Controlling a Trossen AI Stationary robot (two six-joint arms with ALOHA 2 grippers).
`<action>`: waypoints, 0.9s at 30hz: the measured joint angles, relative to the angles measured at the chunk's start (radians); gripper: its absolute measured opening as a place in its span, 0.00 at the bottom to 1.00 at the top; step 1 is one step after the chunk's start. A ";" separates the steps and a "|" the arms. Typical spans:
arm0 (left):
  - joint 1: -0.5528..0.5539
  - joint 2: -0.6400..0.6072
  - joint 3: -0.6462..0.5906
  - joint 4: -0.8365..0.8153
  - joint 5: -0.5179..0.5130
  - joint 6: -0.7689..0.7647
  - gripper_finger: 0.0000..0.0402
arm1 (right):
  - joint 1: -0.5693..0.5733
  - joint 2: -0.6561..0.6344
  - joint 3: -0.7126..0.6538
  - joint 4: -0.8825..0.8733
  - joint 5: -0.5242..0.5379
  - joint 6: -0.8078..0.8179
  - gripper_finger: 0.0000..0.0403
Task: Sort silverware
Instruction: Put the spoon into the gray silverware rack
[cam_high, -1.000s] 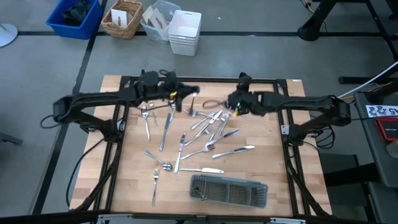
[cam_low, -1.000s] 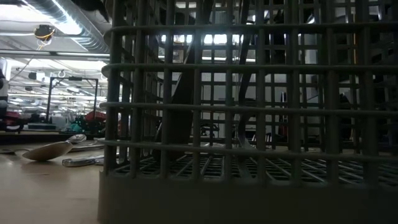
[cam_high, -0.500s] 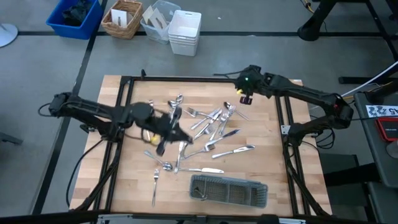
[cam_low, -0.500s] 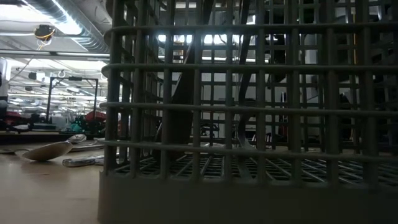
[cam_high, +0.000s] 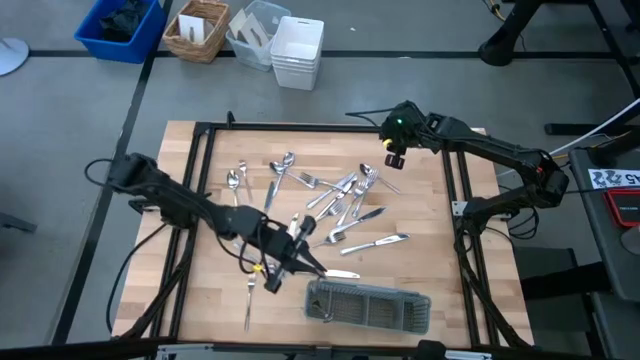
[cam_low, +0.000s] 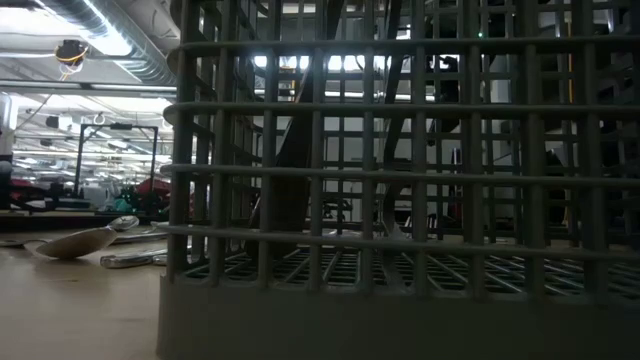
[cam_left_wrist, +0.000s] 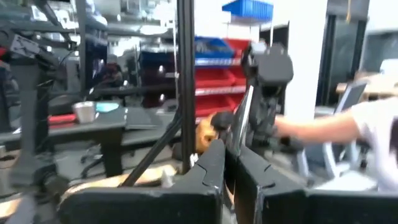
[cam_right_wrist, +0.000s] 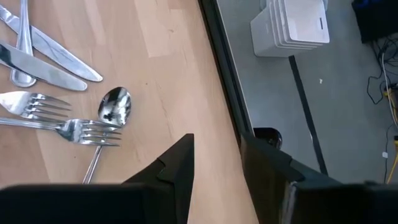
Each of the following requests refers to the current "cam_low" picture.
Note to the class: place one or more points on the silver spoon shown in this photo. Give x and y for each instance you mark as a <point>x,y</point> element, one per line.
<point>80,243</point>
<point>290,200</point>
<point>124,222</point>

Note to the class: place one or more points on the grey mesh cutlery basket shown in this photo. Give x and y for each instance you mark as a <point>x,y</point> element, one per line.
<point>350,325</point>

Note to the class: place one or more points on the silver knife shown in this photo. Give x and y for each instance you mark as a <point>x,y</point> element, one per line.
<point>145,237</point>
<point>125,260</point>

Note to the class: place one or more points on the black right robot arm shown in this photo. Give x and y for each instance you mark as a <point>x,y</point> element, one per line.
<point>446,80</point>

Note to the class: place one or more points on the red machine cover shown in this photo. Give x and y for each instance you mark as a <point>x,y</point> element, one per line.
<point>155,187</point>

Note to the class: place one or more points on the teal object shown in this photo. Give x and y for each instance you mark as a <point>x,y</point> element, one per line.
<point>122,205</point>

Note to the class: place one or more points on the black metal gantry frame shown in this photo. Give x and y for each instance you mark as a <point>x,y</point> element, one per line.
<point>79,160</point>

